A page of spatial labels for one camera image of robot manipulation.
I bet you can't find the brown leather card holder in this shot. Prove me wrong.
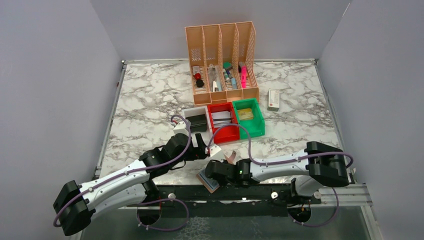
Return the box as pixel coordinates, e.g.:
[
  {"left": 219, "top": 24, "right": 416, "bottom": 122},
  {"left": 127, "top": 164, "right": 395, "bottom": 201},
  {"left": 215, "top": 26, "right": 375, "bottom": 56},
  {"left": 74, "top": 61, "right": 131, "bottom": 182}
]
[{"left": 196, "top": 150, "right": 237, "bottom": 194}]

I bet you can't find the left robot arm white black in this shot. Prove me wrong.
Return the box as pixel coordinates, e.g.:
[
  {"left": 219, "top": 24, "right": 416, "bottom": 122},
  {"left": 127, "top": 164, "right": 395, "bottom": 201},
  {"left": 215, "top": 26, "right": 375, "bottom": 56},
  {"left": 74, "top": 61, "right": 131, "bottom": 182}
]
[{"left": 53, "top": 133, "right": 223, "bottom": 236}]

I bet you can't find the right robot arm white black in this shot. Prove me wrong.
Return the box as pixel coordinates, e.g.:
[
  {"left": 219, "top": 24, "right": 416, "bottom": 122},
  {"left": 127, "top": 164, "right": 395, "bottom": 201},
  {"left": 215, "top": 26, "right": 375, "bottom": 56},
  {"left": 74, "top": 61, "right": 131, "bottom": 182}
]
[{"left": 205, "top": 141, "right": 351, "bottom": 204}]

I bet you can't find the black card stack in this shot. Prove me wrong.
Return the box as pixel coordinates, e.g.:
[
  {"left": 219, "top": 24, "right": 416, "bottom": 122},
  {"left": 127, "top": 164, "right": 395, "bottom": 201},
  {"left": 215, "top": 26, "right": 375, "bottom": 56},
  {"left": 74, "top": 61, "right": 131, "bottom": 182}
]
[{"left": 185, "top": 114, "right": 209, "bottom": 133}]

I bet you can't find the white card stack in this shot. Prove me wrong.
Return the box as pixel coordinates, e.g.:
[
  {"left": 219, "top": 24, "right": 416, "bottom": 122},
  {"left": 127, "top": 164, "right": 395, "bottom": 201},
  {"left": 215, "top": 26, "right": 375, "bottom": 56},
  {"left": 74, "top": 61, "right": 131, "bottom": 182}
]
[{"left": 211, "top": 111, "right": 232, "bottom": 128}]

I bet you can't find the gold card stack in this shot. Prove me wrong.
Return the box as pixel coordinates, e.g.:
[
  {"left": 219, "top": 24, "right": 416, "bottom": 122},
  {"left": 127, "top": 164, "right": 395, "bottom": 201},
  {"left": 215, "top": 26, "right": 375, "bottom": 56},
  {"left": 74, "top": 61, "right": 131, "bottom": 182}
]
[{"left": 237, "top": 108, "right": 254, "bottom": 121}]

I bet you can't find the white plastic bin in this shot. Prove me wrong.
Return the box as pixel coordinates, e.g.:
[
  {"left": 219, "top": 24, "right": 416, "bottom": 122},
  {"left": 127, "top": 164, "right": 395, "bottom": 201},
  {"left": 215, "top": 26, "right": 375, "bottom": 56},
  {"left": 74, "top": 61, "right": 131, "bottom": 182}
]
[{"left": 182, "top": 106, "right": 213, "bottom": 147}]

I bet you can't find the red black small object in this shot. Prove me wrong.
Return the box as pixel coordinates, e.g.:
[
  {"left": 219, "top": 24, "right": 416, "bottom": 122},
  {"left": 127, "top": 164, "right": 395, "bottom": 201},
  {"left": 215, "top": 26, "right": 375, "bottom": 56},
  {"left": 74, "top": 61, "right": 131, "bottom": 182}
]
[{"left": 193, "top": 73, "right": 205, "bottom": 88}]

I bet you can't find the blue white marker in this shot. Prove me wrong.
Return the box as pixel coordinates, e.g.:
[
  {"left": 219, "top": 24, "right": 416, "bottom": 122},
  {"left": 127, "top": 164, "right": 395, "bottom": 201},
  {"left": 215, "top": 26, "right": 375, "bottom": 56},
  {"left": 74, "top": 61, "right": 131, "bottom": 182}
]
[{"left": 230, "top": 77, "right": 237, "bottom": 90}]

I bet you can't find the teal capped marker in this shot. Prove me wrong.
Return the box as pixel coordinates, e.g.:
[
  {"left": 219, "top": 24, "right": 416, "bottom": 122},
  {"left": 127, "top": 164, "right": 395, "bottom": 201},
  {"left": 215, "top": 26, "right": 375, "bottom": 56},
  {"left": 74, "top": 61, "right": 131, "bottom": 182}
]
[{"left": 223, "top": 62, "right": 232, "bottom": 81}]

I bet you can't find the white red small box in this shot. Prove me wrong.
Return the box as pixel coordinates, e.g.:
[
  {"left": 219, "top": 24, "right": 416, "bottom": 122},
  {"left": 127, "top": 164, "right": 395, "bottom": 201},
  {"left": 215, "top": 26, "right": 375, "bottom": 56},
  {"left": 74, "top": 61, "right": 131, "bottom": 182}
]
[{"left": 267, "top": 89, "right": 280, "bottom": 112}]

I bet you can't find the peach desk file organizer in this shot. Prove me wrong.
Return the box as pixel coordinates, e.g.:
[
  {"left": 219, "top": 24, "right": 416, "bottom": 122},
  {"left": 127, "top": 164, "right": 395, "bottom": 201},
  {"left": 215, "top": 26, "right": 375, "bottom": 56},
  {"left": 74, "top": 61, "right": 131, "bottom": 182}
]
[{"left": 185, "top": 21, "right": 260, "bottom": 107}]

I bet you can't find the pink highlighter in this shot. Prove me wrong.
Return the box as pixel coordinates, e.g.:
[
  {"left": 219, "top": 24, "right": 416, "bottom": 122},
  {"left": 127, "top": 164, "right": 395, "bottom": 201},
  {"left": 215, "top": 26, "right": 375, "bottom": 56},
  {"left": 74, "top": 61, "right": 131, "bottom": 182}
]
[{"left": 239, "top": 65, "right": 248, "bottom": 89}]

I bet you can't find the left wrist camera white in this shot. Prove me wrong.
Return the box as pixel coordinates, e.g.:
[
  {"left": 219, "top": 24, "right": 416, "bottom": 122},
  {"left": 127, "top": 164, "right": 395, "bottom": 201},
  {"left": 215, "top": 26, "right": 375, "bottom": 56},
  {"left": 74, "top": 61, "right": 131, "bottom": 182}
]
[{"left": 173, "top": 121, "right": 190, "bottom": 136}]

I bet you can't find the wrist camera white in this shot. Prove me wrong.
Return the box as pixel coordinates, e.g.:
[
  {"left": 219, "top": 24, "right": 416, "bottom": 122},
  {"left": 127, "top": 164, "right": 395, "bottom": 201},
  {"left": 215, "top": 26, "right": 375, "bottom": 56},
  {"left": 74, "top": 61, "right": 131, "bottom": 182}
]
[
  {"left": 208, "top": 144, "right": 226, "bottom": 162},
  {"left": 173, "top": 121, "right": 190, "bottom": 136}
]

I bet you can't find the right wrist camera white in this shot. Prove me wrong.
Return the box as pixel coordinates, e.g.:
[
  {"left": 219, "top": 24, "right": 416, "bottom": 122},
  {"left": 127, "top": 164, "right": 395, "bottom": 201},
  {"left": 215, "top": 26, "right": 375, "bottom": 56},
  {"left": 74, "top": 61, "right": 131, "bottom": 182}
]
[{"left": 208, "top": 144, "right": 226, "bottom": 162}]

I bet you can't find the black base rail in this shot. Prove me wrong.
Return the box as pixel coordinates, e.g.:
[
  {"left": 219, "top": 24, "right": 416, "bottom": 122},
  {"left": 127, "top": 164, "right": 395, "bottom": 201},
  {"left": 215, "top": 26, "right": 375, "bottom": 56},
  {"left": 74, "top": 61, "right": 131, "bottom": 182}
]
[{"left": 137, "top": 183, "right": 321, "bottom": 218}]

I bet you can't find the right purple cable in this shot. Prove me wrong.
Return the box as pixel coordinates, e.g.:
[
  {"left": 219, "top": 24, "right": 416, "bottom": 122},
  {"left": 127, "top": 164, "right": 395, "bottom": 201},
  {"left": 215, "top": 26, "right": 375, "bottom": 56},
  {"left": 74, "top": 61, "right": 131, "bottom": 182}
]
[{"left": 207, "top": 123, "right": 355, "bottom": 229}]

